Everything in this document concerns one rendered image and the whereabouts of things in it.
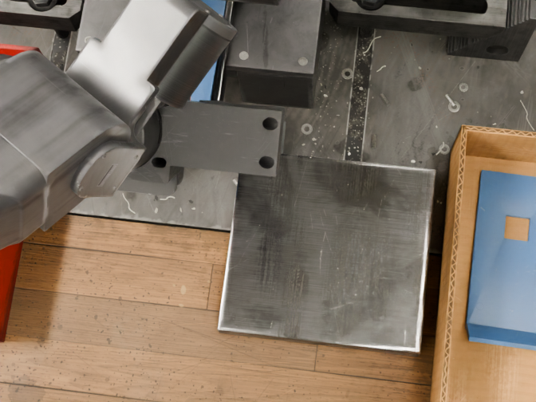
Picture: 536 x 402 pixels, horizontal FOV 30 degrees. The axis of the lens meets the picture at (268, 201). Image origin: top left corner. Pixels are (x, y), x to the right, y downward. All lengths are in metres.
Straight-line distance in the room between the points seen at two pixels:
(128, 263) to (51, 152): 0.38
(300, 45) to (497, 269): 0.25
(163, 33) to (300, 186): 0.33
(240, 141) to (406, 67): 0.31
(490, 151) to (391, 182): 0.09
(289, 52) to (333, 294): 0.21
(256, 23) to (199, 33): 0.27
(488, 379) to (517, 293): 0.08
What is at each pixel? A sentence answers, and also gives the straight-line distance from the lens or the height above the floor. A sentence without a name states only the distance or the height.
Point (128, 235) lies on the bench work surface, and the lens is 0.89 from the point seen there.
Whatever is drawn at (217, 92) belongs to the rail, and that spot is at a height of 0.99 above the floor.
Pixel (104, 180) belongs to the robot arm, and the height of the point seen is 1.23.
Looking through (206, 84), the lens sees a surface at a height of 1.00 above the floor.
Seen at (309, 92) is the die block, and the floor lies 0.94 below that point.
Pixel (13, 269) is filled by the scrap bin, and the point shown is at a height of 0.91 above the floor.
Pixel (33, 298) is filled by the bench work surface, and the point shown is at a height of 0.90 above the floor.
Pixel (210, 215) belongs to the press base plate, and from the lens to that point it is 0.88.
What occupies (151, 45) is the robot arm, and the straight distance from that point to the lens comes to 0.57.
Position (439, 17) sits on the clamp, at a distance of 0.87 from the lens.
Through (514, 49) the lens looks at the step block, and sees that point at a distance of 0.92.
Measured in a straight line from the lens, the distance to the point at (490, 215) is 0.88.
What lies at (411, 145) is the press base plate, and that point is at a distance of 0.90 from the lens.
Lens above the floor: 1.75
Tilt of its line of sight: 75 degrees down
